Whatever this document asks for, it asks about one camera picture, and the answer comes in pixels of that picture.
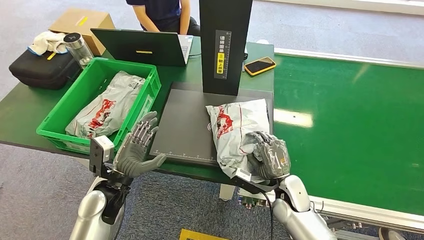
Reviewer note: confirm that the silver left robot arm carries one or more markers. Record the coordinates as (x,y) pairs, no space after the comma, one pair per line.
(89,212)

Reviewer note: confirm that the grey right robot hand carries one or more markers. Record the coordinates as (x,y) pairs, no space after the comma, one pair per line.
(273,159)

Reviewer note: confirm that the black carry case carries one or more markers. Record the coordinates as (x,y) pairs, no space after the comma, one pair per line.
(43,70)

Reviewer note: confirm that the grey red-print parcel bag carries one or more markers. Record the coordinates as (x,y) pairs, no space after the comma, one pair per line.
(109,106)
(232,132)

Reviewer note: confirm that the brown cardboard box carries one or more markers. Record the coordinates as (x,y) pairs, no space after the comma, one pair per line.
(82,23)

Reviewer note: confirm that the person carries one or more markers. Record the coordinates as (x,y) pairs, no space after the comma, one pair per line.
(159,13)

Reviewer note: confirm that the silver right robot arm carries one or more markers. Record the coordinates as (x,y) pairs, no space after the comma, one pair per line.
(298,212)

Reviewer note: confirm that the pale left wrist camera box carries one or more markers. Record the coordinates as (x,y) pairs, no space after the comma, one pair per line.
(101,149)

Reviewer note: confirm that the clear bottle with black lid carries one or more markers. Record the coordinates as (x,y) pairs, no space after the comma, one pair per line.
(78,50)

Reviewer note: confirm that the green plastic crate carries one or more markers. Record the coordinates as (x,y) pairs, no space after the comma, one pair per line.
(82,92)

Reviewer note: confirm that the green conveyor belt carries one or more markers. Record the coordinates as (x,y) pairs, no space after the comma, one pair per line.
(357,132)

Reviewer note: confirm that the phone with orange case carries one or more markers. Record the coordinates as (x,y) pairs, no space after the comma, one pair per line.
(260,65)

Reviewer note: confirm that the black inbound scanner machine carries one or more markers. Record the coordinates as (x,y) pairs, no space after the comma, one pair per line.
(185,126)

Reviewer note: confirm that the white table leg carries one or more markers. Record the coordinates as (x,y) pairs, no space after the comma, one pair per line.
(227,192)
(82,161)

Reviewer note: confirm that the dark laptop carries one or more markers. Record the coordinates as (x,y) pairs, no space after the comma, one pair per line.
(142,46)

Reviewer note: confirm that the white cloth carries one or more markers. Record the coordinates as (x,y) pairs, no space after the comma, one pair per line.
(48,42)

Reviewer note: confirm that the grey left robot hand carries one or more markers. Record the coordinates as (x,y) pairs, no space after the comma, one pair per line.
(130,159)

